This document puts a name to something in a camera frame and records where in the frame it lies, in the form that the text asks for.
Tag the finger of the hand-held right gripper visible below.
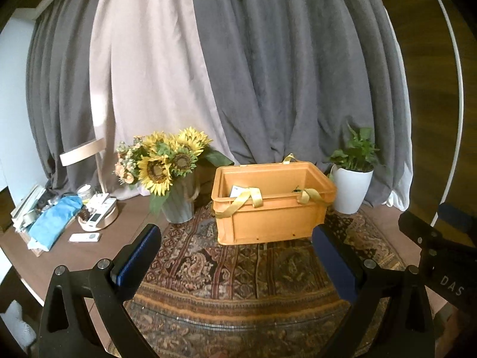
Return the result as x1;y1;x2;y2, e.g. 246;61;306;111
438;202;477;234
398;211;453;258

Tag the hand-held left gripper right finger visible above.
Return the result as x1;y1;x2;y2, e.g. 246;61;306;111
312;226;436;358

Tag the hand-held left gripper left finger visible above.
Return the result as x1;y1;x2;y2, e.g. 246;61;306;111
39;224;162;358

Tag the orange plastic crate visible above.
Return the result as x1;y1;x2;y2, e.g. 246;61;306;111
210;154;338;247

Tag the white curtain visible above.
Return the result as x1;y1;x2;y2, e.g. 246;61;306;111
385;188;409;212

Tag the round wooden tray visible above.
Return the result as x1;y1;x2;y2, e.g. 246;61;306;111
78;193;120;232

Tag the white remote control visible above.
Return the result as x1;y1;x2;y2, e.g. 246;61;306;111
69;232;101;243
87;197;117;229

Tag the pale green wooden vase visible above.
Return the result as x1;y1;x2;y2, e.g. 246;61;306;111
161;173;199;224

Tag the white plant pot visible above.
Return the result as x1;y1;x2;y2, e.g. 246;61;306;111
330;166;374;215

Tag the sunflower bouquet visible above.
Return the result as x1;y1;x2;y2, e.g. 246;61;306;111
137;127;235;217

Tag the blue cloth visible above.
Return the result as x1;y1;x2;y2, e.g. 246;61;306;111
28;196;85;251

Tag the pink flower bouquet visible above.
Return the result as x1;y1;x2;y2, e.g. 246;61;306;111
114;137;145;192

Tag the patterned round rug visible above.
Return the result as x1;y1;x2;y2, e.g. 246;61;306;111
125;201;411;358

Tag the green potted plant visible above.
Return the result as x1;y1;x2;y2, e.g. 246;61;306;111
327;122;381;173

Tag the white desk lamp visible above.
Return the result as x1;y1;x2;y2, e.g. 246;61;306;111
60;137;107;195

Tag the stack of books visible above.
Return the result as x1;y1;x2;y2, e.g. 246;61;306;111
10;184;50;232

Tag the grey curtain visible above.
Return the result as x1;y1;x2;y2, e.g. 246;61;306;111
25;17;117;195
189;0;415;209

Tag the beige curtain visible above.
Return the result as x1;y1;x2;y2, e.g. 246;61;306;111
89;0;241;201

